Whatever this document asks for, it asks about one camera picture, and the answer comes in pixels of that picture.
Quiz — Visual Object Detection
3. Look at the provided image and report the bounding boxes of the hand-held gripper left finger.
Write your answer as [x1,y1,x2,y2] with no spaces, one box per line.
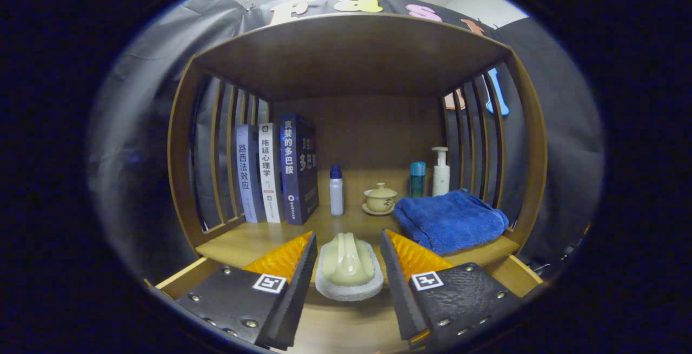
[176,231,318,351]

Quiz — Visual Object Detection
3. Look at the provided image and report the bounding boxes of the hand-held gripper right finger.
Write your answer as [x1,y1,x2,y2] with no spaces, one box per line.
[380,229,522,350]

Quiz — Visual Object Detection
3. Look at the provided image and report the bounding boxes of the green handled scrub brush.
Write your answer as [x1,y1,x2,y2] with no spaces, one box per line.
[315,232,384,302]

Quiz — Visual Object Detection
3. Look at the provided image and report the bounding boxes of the wooden countertop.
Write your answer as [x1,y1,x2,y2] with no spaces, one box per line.
[196,203,521,284]

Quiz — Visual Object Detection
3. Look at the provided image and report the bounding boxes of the wooden cabinet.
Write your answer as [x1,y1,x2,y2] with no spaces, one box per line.
[168,12,548,257]

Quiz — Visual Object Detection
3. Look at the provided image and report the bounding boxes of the blue folded towel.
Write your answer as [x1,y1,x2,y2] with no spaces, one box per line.
[394,189,509,256]

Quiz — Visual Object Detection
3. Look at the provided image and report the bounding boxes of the beige lidded teacup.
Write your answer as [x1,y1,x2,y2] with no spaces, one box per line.
[362,182,398,216]

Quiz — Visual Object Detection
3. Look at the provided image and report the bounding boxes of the white bottle with blue cap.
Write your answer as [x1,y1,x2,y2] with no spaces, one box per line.
[329,164,344,216]

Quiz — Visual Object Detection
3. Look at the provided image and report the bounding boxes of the teal bottle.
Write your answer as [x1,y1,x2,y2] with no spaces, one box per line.
[409,162,427,198]

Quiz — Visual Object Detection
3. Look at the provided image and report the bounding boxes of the dark blue book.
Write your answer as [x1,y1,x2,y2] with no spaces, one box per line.
[280,112,320,226]

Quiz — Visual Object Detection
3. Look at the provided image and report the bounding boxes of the white book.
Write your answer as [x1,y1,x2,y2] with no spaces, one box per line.
[257,122,285,224]

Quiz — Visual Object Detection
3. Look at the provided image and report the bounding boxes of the white pump bottle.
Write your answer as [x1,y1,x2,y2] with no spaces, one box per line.
[431,146,450,197]

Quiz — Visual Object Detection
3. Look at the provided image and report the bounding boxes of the light blue book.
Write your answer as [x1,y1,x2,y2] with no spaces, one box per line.
[236,124,267,224]

